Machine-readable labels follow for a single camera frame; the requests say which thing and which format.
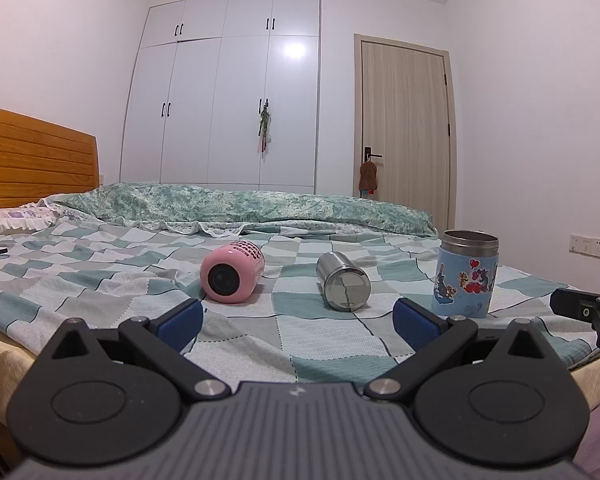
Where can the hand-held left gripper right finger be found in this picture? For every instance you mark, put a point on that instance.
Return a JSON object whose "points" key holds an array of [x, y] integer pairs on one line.
{"points": [[414, 324]]}

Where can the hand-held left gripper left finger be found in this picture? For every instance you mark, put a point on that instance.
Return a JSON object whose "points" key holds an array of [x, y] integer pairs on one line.
{"points": [[182, 324]]}

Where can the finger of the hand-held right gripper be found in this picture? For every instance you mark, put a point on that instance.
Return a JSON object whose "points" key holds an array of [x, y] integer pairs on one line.
{"points": [[575, 306]]}

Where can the blue cartoon print cup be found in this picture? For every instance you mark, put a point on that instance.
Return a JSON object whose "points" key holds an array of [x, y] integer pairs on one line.
{"points": [[462, 285]]}

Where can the stainless steel cup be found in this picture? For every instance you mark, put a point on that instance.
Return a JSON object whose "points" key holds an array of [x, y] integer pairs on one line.
{"points": [[342, 285]]}

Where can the pink cup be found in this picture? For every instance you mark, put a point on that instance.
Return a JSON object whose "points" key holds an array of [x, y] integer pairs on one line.
{"points": [[240, 262]]}

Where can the checked bed sheet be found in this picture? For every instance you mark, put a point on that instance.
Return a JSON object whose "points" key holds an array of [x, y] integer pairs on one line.
{"points": [[105, 270]]}

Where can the green floral quilt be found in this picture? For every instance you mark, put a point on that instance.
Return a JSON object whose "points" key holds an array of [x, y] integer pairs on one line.
{"points": [[240, 207]]}

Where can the yellow mattress cover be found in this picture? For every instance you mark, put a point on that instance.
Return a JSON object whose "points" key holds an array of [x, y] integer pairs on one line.
{"points": [[2, 370]]}

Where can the frilled floral pillow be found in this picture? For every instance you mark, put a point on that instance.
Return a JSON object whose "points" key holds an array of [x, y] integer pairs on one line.
{"points": [[15, 217]]}

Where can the wooden door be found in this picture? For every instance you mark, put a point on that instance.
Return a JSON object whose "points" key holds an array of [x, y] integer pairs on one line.
{"points": [[405, 110]]}

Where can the white wardrobe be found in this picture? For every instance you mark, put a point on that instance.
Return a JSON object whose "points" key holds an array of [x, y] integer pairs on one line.
{"points": [[195, 110]]}

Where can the green hanging ornament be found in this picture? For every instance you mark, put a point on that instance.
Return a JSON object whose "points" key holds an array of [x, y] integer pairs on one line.
{"points": [[264, 125]]}

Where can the wooden headboard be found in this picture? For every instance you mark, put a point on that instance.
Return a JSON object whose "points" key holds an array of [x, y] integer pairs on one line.
{"points": [[30, 160]]}

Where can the white wall socket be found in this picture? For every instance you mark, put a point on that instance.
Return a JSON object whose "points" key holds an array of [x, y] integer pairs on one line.
{"points": [[587, 245]]}

